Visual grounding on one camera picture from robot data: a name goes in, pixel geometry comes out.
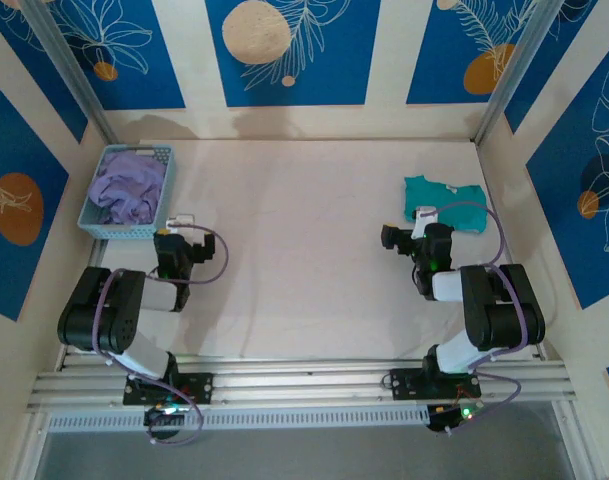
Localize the purple t-shirt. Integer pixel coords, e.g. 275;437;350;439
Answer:
87;151;168;226

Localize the white table cover sheet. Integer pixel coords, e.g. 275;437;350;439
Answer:
66;138;538;360

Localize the aluminium frame post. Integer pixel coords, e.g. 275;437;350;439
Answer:
21;0;120;147
471;0;560;147

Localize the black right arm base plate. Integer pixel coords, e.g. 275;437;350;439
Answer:
388;367;483;401

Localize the teal t-shirt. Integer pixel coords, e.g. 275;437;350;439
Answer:
402;174;488;235

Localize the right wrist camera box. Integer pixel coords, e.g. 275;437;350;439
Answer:
411;205;440;240

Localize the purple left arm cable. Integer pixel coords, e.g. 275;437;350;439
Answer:
91;222;230;447

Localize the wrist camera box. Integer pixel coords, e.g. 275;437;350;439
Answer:
165;214;196;235
411;205;440;240

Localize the light blue plastic basket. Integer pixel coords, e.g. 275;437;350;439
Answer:
77;144;174;240

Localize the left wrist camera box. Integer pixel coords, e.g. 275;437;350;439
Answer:
165;214;196;235

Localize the long aluminium mounting rail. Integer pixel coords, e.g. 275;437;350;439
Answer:
26;357;578;414

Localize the white slotted cable duct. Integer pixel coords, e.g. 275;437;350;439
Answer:
46;404;430;434

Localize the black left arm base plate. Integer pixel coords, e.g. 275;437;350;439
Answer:
122;372;215;406

